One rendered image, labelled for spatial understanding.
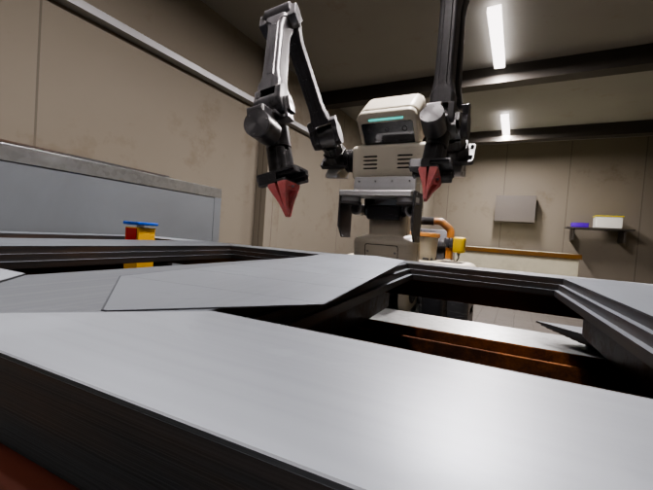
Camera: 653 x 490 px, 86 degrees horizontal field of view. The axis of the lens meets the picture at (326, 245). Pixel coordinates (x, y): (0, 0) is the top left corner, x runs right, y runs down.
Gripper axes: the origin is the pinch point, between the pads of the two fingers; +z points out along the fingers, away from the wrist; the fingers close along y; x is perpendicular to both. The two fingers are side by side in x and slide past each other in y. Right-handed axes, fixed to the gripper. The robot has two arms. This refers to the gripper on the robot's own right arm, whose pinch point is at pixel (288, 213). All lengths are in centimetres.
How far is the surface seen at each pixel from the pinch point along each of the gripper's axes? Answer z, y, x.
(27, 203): -14, -62, -18
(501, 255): 21, 67, 578
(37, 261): 7.0, -19.4, -38.7
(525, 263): 40, 98, 575
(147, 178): -26, -59, 15
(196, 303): 16, 21, -51
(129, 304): 15, 19, -54
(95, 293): 14, 15, -53
